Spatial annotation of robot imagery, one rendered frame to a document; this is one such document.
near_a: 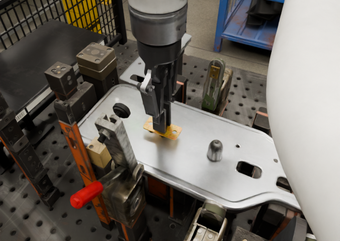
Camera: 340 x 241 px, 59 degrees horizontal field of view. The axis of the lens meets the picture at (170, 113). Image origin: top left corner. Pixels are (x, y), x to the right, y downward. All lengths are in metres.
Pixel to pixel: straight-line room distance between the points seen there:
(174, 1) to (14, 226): 0.78
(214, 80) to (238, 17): 2.16
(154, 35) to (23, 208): 0.72
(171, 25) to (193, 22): 2.60
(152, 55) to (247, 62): 2.14
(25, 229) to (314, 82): 0.90
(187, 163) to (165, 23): 0.32
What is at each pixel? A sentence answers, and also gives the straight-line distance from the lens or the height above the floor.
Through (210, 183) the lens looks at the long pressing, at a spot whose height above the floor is 1.00.
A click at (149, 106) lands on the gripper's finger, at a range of 0.55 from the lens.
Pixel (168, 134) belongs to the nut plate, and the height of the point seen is 1.03.
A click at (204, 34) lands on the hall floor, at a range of 2.89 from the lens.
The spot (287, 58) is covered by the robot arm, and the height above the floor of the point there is 1.43.
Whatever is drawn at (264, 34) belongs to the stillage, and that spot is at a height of 0.16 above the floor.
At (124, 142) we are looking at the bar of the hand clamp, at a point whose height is 1.17.
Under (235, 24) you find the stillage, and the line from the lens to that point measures 2.76.
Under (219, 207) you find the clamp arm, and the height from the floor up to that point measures 1.11.
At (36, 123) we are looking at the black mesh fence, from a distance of 1.20.
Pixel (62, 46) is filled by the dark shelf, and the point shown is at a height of 1.03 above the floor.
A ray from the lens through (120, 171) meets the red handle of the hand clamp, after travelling 0.54.
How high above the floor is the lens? 1.54
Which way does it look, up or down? 47 degrees down
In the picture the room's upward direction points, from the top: straight up
